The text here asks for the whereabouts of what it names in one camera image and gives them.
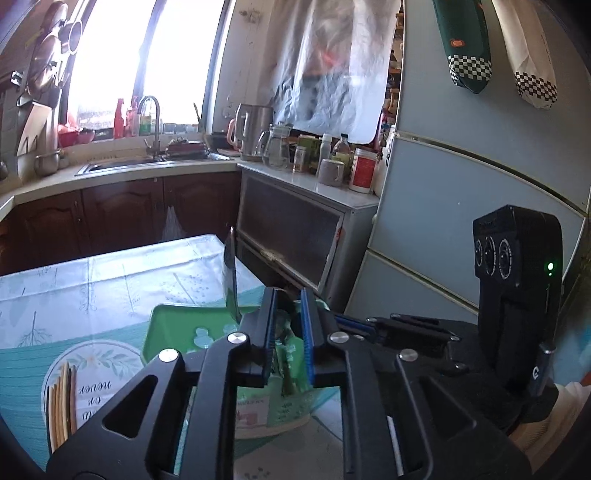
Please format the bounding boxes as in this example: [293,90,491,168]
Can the grey glass-door sideboard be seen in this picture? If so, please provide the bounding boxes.
[235,164,380,315]

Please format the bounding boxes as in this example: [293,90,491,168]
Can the hanging steel pots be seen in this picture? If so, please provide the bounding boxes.
[17,0,87,108]

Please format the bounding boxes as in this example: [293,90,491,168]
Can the green utensil holder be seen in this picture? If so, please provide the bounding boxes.
[141,302,333,432]

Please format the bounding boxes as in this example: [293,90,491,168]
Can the white cutting board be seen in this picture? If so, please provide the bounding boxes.
[16,102,54,158]

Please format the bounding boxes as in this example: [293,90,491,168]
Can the grey refrigerator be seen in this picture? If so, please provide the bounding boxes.
[345,0,591,384]

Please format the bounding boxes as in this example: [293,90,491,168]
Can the white plastic bag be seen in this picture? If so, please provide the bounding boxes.
[159,205,186,243]

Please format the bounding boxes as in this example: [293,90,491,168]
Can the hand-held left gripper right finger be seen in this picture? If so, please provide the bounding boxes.
[301,288,533,480]

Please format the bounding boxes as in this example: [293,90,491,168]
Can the steel faucet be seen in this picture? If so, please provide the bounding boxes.
[137,95,163,156]

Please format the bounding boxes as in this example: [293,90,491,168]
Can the steel sink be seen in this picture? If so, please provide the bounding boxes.
[74,152,236,177]

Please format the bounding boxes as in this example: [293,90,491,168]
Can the printed tablecloth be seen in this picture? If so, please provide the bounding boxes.
[0,234,352,480]

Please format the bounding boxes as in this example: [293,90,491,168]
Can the green checkered oven mitt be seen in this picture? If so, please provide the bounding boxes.
[431,0,493,95]

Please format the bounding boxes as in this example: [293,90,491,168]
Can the beige checkered oven mitt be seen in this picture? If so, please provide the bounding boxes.
[491,0,562,110]

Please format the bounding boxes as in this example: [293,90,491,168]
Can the clear plastic sheet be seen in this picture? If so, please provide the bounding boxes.
[265,0,401,145]

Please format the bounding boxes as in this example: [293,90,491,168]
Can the wooden base cabinets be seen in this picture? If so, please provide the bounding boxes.
[0,171,242,278]

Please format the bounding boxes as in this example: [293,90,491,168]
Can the red dish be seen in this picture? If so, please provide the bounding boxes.
[165,138,206,160]

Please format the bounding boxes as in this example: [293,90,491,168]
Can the clear bottle dark cap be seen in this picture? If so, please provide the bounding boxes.
[332,134,354,168]

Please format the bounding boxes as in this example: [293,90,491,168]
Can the steel kettle pink handle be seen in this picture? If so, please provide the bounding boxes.
[226,104,274,161]

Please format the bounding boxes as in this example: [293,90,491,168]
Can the steel bowl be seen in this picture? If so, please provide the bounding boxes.
[34,152,61,176]

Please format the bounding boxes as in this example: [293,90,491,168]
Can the white canister red label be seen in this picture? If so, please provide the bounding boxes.
[348,148,380,194]

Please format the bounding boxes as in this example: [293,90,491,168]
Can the glass pitcher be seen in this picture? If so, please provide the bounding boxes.
[259,124,293,169]

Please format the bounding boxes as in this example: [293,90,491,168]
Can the large steel spoon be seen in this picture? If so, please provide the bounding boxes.
[276,318,302,398]

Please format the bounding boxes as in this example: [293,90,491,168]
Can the kitchen window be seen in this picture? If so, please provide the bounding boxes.
[68,0,223,139]

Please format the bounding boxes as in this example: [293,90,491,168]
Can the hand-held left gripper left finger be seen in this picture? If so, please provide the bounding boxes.
[46,288,279,480]

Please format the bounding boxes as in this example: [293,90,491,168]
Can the row of chopsticks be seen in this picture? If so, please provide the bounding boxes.
[45,361,78,453]

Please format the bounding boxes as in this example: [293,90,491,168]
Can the white mug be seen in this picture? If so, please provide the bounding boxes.
[317,158,346,187]

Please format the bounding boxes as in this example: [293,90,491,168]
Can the green box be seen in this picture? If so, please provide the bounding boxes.
[295,135,322,174]

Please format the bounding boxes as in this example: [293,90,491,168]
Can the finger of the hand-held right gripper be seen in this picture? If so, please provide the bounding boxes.
[375,313,462,344]
[332,313,385,345]

